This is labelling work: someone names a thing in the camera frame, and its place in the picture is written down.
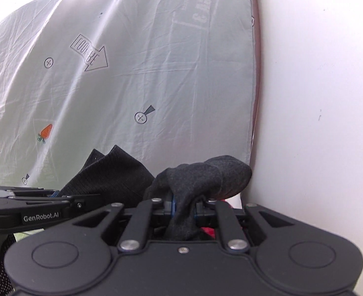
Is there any pair of black socks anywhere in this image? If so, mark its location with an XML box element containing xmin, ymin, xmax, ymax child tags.
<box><xmin>58</xmin><ymin>144</ymin><xmax>253</xmax><ymax>241</ymax></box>

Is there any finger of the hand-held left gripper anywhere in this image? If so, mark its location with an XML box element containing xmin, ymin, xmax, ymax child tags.
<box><xmin>70</xmin><ymin>194</ymin><xmax>102</xmax><ymax>213</ymax></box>
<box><xmin>0</xmin><ymin>185</ymin><xmax>59</xmax><ymax>199</ymax></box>

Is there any red cloth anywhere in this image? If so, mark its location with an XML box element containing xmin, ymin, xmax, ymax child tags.
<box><xmin>200</xmin><ymin>201</ymin><xmax>235</xmax><ymax>239</ymax></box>

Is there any grey printed quilt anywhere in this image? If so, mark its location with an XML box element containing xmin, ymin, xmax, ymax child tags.
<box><xmin>0</xmin><ymin>0</ymin><xmax>262</xmax><ymax>192</ymax></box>

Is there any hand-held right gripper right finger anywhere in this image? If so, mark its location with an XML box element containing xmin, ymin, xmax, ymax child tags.
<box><xmin>194</xmin><ymin>196</ymin><xmax>302</xmax><ymax>252</ymax></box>

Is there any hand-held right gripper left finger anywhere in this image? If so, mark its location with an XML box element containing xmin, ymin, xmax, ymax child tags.
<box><xmin>72</xmin><ymin>192</ymin><xmax>177</xmax><ymax>252</ymax></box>

